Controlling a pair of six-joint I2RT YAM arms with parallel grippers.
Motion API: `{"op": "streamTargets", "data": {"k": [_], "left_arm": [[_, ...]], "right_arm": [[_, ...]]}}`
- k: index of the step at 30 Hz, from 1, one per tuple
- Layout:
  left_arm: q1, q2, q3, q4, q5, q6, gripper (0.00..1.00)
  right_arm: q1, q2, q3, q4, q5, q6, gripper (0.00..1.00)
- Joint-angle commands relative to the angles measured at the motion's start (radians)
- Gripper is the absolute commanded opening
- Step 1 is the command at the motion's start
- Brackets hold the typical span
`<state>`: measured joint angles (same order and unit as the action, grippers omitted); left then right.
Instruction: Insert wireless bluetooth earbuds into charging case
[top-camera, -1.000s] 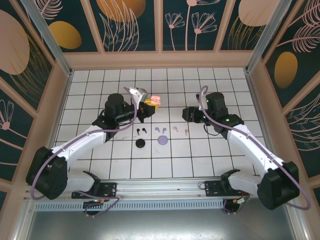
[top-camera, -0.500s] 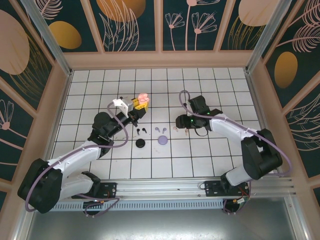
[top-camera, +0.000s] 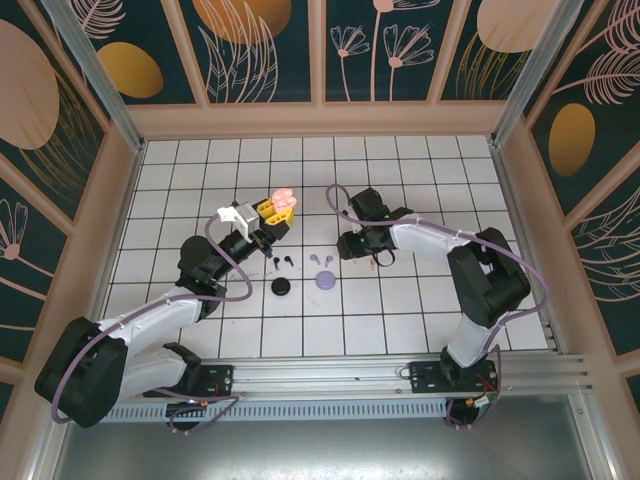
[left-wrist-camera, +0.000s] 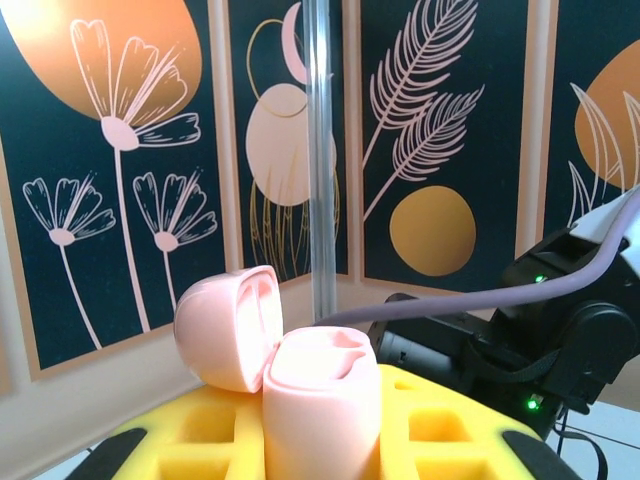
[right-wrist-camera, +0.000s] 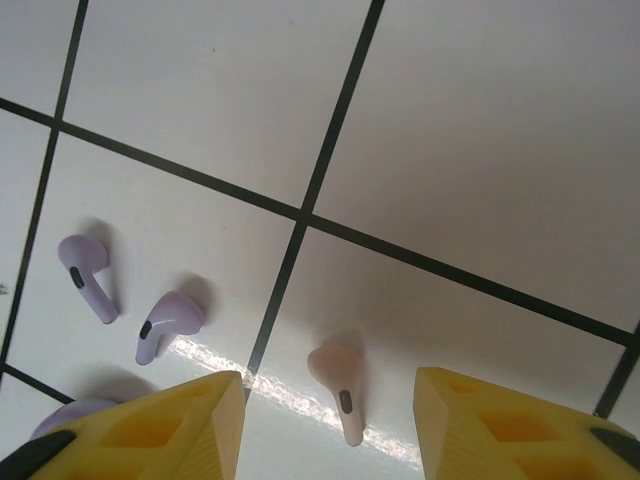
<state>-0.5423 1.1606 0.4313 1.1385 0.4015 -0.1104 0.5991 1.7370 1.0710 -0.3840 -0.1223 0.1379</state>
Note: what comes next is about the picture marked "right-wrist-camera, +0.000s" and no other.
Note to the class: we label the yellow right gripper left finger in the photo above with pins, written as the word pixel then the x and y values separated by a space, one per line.
pixel 150 440

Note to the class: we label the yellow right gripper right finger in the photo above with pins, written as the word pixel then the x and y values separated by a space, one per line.
pixel 500 440

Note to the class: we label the purple round charging case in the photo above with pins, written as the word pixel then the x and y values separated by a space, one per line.
pixel 75 410

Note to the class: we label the purple earbud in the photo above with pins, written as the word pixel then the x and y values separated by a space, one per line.
pixel 172 315
pixel 82 260

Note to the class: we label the pink earbud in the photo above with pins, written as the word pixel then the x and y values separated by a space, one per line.
pixel 335 370

